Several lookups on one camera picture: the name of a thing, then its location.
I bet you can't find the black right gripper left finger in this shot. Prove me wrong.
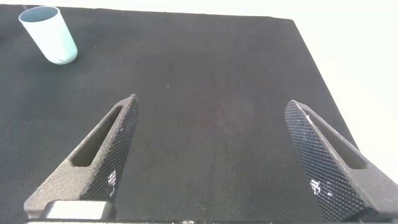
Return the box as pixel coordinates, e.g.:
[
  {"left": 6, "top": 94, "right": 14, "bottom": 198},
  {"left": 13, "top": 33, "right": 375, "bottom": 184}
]
[{"left": 23, "top": 93, "right": 140, "bottom": 219}]

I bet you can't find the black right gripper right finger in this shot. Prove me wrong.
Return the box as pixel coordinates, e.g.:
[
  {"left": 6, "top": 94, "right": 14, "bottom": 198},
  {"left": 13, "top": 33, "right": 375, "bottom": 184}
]
[{"left": 284, "top": 100, "right": 398, "bottom": 223}]

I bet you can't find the teal plastic cup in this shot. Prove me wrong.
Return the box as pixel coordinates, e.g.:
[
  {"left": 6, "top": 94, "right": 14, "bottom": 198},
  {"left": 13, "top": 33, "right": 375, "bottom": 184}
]
[{"left": 18, "top": 5, "right": 78, "bottom": 65}]

